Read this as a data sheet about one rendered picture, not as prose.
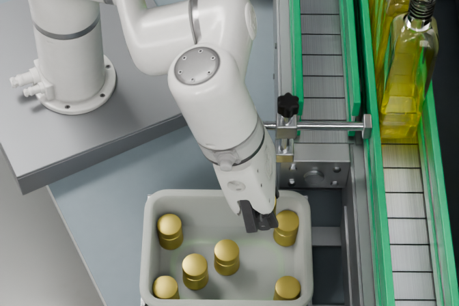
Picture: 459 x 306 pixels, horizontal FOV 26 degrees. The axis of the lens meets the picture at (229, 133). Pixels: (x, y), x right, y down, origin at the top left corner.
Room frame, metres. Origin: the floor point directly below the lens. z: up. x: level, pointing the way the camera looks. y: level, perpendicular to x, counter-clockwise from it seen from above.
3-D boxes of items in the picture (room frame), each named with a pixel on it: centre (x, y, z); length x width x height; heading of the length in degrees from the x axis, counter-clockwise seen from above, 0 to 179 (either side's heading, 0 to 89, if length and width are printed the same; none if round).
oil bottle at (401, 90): (0.77, -0.23, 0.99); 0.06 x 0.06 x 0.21; 89
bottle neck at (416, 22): (0.77, -0.23, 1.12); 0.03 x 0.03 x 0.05
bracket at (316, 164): (0.71, -0.12, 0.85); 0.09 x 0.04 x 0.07; 89
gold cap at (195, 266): (0.59, 0.05, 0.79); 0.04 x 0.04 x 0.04
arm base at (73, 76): (0.90, 0.24, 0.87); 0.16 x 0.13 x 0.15; 115
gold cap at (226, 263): (0.61, 0.00, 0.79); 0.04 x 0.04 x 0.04
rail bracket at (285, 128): (0.71, -0.10, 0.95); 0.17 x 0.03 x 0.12; 89
